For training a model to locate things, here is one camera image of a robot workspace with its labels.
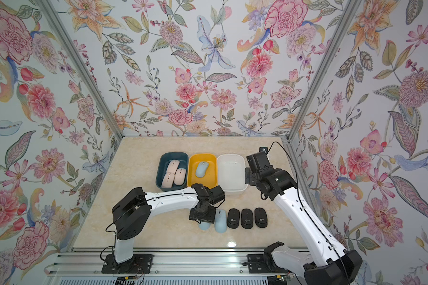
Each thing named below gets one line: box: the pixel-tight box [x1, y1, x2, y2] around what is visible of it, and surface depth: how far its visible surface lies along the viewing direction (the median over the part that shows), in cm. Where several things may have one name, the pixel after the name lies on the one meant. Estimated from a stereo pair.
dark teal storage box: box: [155, 152, 190, 192], surface depth 106 cm
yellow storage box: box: [187, 153, 218, 189], surface depth 104 cm
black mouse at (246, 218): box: [240, 208, 254, 230], surface depth 86 cm
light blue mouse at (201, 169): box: [195, 161, 209, 179], surface depth 105 cm
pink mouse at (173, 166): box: [166, 159, 181, 174], surface depth 106 cm
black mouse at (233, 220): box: [227, 208, 241, 229], surface depth 86 cm
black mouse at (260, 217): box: [254, 207, 269, 229], surface depth 86 cm
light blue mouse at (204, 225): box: [198, 221, 212, 231], surface depth 85 cm
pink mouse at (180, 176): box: [173, 168, 187, 186], surface depth 101 cm
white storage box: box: [216, 154, 248, 196], surface depth 105 cm
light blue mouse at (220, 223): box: [214, 209, 228, 234], surface depth 85 cm
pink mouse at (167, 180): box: [161, 172, 175, 189], surface depth 100 cm
